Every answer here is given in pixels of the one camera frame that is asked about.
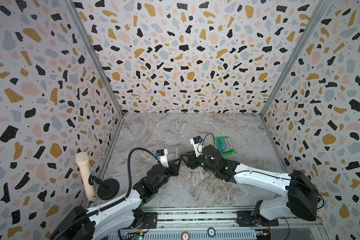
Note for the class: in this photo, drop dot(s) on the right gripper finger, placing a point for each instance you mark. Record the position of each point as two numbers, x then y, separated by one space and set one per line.
191 163
188 155

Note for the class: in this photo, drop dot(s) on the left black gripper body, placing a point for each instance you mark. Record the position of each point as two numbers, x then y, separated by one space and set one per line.
167 176

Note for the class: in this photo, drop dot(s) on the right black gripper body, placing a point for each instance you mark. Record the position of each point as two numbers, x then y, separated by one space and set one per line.
192 160

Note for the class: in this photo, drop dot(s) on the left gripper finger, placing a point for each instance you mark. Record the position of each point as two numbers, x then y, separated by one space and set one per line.
175 164
174 172

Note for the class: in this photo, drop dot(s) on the green card tray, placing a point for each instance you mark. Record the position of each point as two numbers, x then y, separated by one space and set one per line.
219 147

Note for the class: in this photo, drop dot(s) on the grey card holder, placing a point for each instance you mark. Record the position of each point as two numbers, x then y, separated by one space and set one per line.
179 152

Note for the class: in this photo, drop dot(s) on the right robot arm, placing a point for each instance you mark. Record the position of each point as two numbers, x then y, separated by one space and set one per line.
297 196

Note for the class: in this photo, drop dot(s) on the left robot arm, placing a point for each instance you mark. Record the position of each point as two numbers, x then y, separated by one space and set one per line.
125 211

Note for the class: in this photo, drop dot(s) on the cards stack in tray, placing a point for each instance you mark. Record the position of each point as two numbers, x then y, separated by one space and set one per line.
225 144

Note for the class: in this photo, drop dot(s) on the black microphone stand base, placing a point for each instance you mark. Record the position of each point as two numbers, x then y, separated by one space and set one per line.
107 189

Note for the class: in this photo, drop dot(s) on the red round marker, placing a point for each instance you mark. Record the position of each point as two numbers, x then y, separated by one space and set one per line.
185 236

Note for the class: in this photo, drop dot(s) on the green round marker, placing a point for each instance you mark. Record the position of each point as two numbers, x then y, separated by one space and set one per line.
211 232

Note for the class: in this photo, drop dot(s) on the beige microphone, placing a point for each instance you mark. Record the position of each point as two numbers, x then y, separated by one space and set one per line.
83 162

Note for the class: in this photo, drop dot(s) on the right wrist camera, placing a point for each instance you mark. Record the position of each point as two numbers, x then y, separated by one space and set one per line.
197 144

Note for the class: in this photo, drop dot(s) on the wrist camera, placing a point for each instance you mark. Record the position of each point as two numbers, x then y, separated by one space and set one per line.
197 144
162 157

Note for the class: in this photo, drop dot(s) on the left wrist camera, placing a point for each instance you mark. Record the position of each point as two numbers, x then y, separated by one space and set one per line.
162 157

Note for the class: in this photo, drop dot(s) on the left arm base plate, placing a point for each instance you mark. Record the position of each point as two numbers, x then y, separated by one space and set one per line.
148 221

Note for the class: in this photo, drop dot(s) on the aluminium mounting rail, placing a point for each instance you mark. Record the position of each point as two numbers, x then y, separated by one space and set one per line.
196 221

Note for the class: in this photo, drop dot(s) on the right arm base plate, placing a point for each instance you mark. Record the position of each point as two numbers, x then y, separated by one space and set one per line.
247 219

